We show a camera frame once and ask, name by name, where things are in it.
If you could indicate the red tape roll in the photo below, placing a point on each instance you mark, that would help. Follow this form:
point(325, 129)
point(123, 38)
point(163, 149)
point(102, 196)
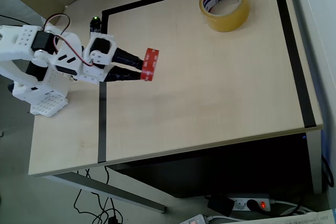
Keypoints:
point(150, 64)

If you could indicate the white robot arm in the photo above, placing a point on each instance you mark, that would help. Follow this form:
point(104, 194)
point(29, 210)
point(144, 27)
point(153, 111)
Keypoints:
point(13, 53)

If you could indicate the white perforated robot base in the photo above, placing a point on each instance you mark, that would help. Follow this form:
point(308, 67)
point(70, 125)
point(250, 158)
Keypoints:
point(48, 104)

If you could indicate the large yellow tape roll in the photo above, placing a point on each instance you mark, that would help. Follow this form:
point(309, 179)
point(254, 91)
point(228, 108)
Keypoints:
point(228, 23)

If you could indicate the grey metal desk foot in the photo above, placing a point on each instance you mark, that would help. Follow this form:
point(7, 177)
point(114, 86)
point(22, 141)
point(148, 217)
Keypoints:
point(110, 190)

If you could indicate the black power adapter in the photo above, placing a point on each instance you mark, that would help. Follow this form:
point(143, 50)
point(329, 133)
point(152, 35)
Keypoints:
point(220, 205)

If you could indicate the black round plug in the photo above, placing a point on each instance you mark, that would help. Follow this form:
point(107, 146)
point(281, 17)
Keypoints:
point(252, 205)

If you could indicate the grey metal desk leg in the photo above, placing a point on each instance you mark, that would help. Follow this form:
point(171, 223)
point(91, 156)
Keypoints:
point(314, 161)

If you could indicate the camera board with green LED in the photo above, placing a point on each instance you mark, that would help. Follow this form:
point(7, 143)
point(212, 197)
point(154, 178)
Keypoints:
point(95, 24)

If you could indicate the white power strip red switch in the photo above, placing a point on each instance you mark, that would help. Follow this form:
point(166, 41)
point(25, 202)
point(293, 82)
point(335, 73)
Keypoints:
point(194, 220)

